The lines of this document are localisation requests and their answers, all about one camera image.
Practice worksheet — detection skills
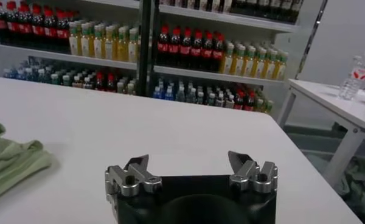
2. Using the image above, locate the black-framed glass cooler door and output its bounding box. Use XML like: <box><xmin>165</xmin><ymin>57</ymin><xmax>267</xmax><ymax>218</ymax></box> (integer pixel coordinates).
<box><xmin>294</xmin><ymin>0</ymin><xmax>329</xmax><ymax>80</ymax></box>

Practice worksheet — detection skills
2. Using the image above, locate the small red-cap cola bottle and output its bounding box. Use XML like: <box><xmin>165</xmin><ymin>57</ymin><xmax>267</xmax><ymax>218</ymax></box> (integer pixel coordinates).
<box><xmin>234</xmin><ymin>91</ymin><xmax>245</xmax><ymax>110</ymax></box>
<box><xmin>96</xmin><ymin>72</ymin><xmax>106</xmax><ymax>91</ymax></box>
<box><xmin>243</xmin><ymin>91</ymin><xmax>256</xmax><ymax>111</ymax></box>
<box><xmin>106</xmin><ymin>74</ymin><xmax>116</xmax><ymax>93</ymax></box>

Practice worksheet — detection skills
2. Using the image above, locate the white beverage display cooler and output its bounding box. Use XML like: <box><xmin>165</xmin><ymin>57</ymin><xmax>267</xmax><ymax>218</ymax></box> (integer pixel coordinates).
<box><xmin>145</xmin><ymin>0</ymin><xmax>311</xmax><ymax>115</ymax></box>

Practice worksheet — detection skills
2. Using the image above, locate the green-cap yellow tea bottle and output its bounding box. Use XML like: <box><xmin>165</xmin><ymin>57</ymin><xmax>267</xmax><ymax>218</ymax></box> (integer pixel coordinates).
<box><xmin>264</xmin><ymin>50</ymin><xmax>277</xmax><ymax>80</ymax></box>
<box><xmin>275</xmin><ymin>51</ymin><xmax>289</xmax><ymax>82</ymax></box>
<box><xmin>68</xmin><ymin>23</ymin><xmax>80</xmax><ymax>57</ymax></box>
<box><xmin>254</xmin><ymin>47</ymin><xmax>266</xmax><ymax>79</ymax></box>
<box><xmin>80</xmin><ymin>23</ymin><xmax>91</xmax><ymax>58</ymax></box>
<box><xmin>104</xmin><ymin>26</ymin><xmax>116</xmax><ymax>61</ymax></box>
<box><xmin>244</xmin><ymin>46</ymin><xmax>256</xmax><ymax>78</ymax></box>
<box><xmin>92</xmin><ymin>24</ymin><xmax>103</xmax><ymax>59</ymax></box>
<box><xmin>128</xmin><ymin>27</ymin><xmax>139</xmax><ymax>63</ymax></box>
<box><xmin>233</xmin><ymin>44</ymin><xmax>246</xmax><ymax>77</ymax></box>
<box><xmin>221</xmin><ymin>42</ymin><xmax>235</xmax><ymax>75</ymax></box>
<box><xmin>116</xmin><ymin>26</ymin><xmax>128</xmax><ymax>61</ymax></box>

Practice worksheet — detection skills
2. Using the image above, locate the light green polo shirt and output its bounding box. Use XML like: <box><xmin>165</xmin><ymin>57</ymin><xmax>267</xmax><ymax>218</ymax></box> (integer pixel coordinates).
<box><xmin>0</xmin><ymin>120</ymin><xmax>52</xmax><ymax>205</ymax></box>

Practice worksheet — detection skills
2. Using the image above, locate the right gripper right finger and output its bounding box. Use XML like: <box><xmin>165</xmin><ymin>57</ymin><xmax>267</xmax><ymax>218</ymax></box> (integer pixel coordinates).
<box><xmin>228</xmin><ymin>151</ymin><xmax>278</xmax><ymax>194</ymax></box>

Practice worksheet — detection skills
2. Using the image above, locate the white side table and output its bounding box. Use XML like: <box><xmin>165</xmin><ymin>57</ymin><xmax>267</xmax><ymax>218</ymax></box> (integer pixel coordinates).
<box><xmin>276</xmin><ymin>78</ymin><xmax>365</xmax><ymax>189</ymax></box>

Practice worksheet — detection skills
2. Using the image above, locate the crumpled pale green cloth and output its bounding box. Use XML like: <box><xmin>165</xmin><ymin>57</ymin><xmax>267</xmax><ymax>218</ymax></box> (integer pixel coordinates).
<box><xmin>345</xmin><ymin>161</ymin><xmax>365</xmax><ymax>220</ymax></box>

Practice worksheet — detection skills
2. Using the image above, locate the metal drinks shelf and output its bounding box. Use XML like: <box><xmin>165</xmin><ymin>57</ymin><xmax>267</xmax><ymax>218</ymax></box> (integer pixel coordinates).
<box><xmin>0</xmin><ymin>0</ymin><xmax>153</xmax><ymax>97</ymax></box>

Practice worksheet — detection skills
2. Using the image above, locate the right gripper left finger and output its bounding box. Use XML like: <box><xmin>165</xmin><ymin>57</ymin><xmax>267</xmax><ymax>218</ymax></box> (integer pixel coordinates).
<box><xmin>105</xmin><ymin>154</ymin><xmax>162</xmax><ymax>197</ymax></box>

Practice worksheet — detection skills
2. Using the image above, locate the clear plastic water bottle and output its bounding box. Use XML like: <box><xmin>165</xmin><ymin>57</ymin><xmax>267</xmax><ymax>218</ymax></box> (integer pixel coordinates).
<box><xmin>337</xmin><ymin>51</ymin><xmax>365</xmax><ymax>101</ymax></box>

